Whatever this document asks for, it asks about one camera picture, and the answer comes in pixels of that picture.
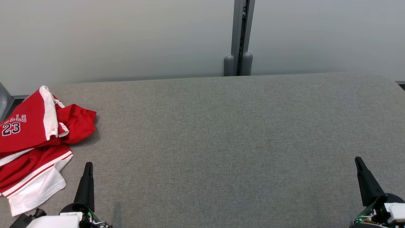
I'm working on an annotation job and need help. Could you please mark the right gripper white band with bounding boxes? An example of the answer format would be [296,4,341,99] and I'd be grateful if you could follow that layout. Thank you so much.
[353,157,405,228]

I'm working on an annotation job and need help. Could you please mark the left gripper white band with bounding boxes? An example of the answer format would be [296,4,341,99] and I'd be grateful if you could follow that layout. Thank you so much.
[27,162,112,228]

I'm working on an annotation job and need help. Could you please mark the red jersey with white sleeves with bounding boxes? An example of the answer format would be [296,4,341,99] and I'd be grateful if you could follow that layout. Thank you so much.
[0,104,97,217]

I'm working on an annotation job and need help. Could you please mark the red Bulls 23 jersey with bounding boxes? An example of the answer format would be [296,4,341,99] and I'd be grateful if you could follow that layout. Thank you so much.
[0,85,70,153]

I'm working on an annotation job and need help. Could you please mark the grey round post foot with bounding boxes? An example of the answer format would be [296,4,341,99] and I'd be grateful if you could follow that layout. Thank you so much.
[242,52,253,76]
[224,55,235,77]

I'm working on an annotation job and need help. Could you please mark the grey slotted partition post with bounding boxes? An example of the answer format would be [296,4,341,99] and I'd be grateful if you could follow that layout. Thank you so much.
[231,0,255,76]

